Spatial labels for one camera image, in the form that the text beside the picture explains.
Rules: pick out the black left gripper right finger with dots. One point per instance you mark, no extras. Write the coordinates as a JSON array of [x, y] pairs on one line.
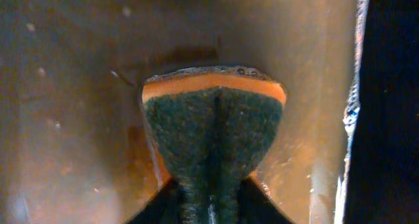
[[255, 207]]

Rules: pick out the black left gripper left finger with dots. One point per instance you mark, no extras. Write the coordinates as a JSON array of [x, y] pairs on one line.
[[163, 208]]

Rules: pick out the orange green scrub sponge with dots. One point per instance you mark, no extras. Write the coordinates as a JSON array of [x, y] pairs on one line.
[[212, 126]]

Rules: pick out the black rectangular water tray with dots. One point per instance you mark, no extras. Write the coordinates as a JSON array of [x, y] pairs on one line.
[[76, 146]]

